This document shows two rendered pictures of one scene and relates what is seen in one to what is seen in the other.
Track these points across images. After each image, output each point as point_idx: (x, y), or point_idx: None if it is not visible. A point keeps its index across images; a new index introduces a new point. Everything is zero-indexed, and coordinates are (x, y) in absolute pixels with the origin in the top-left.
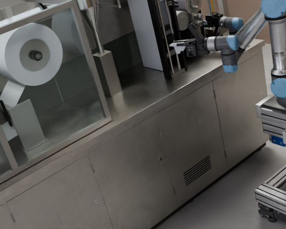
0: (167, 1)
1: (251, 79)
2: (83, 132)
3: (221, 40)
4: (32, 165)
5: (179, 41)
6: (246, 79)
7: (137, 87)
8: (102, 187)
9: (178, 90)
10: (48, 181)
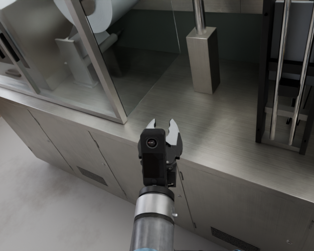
0: None
1: None
2: (90, 111)
3: (133, 236)
4: (48, 101)
5: (169, 131)
6: None
7: (221, 109)
8: (108, 161)
9: (217, 171)
10: (57, 121)
